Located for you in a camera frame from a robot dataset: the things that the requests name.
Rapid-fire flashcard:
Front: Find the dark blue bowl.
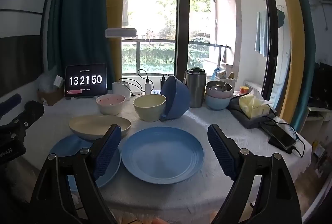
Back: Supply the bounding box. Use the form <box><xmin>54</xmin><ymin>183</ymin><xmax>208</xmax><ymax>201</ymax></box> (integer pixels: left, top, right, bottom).
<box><xmin>159</xmin><ymin>75</ymin><xmax>190</xmax><ymax>121</ymax></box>

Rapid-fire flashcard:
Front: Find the white basket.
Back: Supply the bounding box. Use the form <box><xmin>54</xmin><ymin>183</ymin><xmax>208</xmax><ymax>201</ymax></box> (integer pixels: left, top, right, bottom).
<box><xmin>215</xmin><ymin>76</ymin><xmax>237</xmax><ymax>92</ymax></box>

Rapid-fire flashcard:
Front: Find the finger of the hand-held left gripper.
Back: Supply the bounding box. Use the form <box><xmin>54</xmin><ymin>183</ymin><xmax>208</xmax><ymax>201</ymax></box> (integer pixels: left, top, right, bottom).
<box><xmin>0</xmin><ymin>100</ymin><xmax>45</xmax><ymax>140</ymax></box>
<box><xmin>0</xmin><ymin>94</ymin><xmax>22</xmax><ymax>117</ymax></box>

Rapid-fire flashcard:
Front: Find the grey pouch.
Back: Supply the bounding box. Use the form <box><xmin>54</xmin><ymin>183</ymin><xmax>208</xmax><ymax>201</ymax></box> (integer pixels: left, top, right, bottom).
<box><xmin>227</xmin><ymin>96</ymin><xmax>275</xmax><ymax>129</ymax></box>

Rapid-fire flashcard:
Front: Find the steel tumbler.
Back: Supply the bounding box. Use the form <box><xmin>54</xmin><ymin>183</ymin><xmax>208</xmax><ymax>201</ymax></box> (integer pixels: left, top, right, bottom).
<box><xmin>185</xmin><ymin>68</ymin><xmax>206</xmax><ymax>108</ymax></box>

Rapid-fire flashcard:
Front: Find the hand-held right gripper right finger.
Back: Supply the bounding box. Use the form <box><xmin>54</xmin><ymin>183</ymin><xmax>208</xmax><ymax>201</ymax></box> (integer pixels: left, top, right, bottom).
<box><xmin>207</xmin><ymin>124</ymin><xmax>303</xmax><ymax>224</ymax></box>

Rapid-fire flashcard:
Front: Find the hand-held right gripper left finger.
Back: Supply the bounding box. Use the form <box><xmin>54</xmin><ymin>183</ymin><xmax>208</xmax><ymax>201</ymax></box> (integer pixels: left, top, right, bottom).
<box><xmin>31</xmin><ymin>124</ymin><xmax>122</xmax><ymax>224</ymax></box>

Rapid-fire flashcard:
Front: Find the light blue towel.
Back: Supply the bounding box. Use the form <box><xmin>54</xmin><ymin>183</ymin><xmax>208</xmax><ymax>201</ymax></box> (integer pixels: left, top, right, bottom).
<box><xmin>255</xmin><ymin>10</ymin><xmax>269</xmax><ymax>57</ymax></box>

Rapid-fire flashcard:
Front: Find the small white box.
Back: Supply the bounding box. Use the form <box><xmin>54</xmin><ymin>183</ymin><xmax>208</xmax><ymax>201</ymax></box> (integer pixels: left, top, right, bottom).
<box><xmin>53</xmin><ymin>76</ymin><xmax>64</xmax><ymax>90</ymax></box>

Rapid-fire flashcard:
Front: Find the dark door frame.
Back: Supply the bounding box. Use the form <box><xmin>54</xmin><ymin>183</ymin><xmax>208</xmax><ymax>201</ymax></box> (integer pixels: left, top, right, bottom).
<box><xmin>255</xmin><ymin>0</ymin><xmax>279</xmax><ymax>102</ymax></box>

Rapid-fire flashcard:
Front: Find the teal curtain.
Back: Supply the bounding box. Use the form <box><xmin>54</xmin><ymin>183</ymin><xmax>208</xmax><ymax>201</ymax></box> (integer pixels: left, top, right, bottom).
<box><xmin>45</xmin><ymin>0</ymin><xmax>109</xmax><ymax>90</ymax></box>
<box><xmin>285</xmin><ymin>0</ymin><xmax>317</xmax><ymax>134</ymax></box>

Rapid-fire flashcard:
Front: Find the light blue bowl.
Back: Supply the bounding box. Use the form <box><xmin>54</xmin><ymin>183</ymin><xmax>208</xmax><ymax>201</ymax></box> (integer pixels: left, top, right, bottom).
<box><xmin>205</xmin><ymin>96</ymin><xmax>231</xmax><ymax>111</ymax></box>

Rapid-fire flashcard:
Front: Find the blue plate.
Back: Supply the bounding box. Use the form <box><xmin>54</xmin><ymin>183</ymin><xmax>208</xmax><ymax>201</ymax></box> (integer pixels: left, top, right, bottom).
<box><xmin>49</xmin><ymin>134</ymin><xmax>121</xmax><ymax>192</ymax></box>
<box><xmin>121</xmin><ymin>127</ymin><xmax>205</xmax><ymax>184</ymax></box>

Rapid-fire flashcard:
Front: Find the pink strawberry print bowl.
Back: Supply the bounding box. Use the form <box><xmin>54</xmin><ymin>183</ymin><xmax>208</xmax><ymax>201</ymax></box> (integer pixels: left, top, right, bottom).
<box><xmin>96</xmin><ymin>94</ymin><xmax>126</xmax><ymax>116</ymax></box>

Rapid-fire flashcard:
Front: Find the white tablecloth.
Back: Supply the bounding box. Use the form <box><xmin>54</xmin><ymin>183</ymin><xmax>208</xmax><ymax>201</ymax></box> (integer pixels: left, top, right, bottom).
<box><xmin>26</xmin><ymin>94</ymin><xmax>312</xmax><ymax>217</ymax></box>

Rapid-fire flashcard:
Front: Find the balcony railing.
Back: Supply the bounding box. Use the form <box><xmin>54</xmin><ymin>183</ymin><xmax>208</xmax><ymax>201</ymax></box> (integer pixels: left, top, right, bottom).
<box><xmin>122</xmin><ymin>39</ymin><xmax>231</xmax><ymax>69</ymax></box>

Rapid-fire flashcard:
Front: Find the pale yellow bowl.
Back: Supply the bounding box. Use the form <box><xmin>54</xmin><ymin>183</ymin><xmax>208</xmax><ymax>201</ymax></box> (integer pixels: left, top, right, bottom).
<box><xmin>133</xmin><ymin>94</ymin><xmax>167</xmax><ymax>122</ymax></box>

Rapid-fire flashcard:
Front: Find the green hanging cloth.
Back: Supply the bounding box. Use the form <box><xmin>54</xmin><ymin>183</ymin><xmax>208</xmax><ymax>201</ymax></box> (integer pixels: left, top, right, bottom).
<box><xmin>276</xmin><ymin>9</ymin><xmax>286</xmax><ymax>27</ymax></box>

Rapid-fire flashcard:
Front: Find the blue plastic bag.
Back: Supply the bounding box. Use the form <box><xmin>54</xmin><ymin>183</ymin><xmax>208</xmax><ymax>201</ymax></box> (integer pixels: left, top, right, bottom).
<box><xmin>211</xmin><ymin>67</ymin><xmax>222</xmax><ymax>82</ymax></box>

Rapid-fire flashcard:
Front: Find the cream plate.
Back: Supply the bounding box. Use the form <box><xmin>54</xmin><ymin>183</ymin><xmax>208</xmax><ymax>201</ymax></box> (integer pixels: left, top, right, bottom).
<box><xmin>69</xmin><ymin>114</ymin><xmax>132</xmax><ymax>141</ymax></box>

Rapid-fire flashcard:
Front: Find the clear plastic bag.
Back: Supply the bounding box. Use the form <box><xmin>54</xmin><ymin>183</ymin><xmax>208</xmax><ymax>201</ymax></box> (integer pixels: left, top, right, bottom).
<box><xmin>38</xmin><ymin>72</ymin><xmax>65</xmax><ymax>92</ymax></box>

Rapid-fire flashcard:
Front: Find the black monitor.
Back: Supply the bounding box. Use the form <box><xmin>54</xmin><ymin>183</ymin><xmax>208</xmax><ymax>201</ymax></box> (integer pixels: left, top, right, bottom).
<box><xmin>311</xmin><ymin>62</ymin><xmax>332</xmax><ymax>108</ymax></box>

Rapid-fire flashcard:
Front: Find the dark window post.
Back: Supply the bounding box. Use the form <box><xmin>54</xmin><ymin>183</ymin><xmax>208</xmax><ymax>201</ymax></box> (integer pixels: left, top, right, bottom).
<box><xmin>174</xmin><ymin>0</ymin><xmax>191</xmax><ymax>79</ymax></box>

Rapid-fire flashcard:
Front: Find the black tablet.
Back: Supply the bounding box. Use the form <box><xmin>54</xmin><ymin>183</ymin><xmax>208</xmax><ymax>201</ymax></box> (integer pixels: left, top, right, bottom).
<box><xmin>64</xmin><ymin>63</ymin><xmax>108</xmax><ymax>98</ymax></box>

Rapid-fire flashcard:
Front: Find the black cable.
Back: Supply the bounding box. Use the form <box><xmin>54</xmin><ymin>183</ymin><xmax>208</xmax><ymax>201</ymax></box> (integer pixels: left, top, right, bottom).
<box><xmin>119</xmin><ymin>69</ymin><xmax>149</xmax><ymax>96</ymax></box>

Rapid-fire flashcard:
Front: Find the black phone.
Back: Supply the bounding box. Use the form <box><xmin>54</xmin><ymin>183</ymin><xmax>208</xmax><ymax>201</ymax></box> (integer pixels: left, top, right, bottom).
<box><xmin>261</xmin><ymin>122</ymin><xmax>299</xmax><ymax>154</ymax></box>

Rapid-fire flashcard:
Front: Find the yellow tissue pack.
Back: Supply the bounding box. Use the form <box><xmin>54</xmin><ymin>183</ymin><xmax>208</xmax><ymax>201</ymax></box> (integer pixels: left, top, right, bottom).
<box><xmin>239</xmin><ymin>89</ymin><xmax>273</xmax><ymax>119</ymax></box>

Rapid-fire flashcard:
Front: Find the yellow curtain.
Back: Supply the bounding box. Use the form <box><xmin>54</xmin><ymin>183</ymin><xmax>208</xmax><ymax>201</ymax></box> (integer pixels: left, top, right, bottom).
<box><xmin>270</xmin><ymin>0</ymin><xmax>305</xmax><ymax>121</ymax></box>
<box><xmin>106</xmin><ymin>0</ymin><xmax>130</xmax><ymax>84</ymax></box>

